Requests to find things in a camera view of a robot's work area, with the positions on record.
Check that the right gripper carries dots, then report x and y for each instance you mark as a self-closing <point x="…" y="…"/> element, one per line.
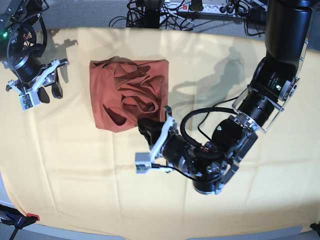
<point x="33" y="77"/>

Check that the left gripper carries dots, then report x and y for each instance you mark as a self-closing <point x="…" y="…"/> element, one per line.
<point x="168" y="150"/>

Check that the orange T-shirt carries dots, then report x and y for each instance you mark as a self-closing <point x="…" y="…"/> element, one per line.
<point x="122" y="91"/>

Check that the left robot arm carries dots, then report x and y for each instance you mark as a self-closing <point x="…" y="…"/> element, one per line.
<point x="210" y="166"/>

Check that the yellow table cloth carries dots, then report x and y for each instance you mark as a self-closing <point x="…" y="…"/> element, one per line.
<point x="56" y="164"/>

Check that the white power strip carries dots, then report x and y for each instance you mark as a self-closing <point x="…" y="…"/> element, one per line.
<point x="211" y="9"/>

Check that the black box on floor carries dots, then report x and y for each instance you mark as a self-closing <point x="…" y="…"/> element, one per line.
<point x="255" y="19"/>

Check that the black clamp right corner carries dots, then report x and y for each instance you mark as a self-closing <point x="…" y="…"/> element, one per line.
<point x="315" y="227"/>

